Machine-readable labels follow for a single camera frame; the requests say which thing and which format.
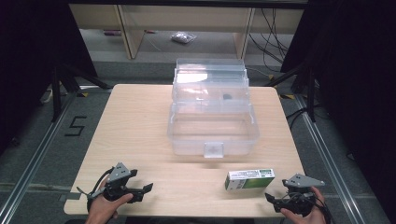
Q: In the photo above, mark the yellow and black tape piece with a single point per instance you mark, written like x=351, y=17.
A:
x=82, y=94
x=287, y=96

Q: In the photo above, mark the person's right hand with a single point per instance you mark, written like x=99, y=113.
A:
x=306, y=217

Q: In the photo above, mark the small black object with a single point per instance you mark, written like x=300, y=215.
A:
x=228, y=96

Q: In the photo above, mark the black tripod stand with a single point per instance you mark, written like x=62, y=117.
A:
x=56, y=93
x=311, y=93

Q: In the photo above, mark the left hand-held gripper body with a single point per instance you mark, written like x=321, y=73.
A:
x=117, y=182

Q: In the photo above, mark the black curtain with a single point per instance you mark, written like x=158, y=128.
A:
x=28, y=62
x=358, y=77

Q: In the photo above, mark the clear plastic bag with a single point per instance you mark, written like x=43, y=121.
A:
x=183, y=37

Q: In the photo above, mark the green and white medicine box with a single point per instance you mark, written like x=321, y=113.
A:
x=249, y=179

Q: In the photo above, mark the person's left hand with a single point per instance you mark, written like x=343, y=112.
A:
x=104, y=207

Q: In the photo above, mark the clear plastic storage box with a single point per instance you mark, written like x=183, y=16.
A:
x=213, y=124

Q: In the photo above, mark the aluminium floor rail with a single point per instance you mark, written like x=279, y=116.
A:
x=37, y=155
x=327, y=155

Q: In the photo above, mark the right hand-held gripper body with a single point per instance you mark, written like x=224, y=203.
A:
x=299, y=193

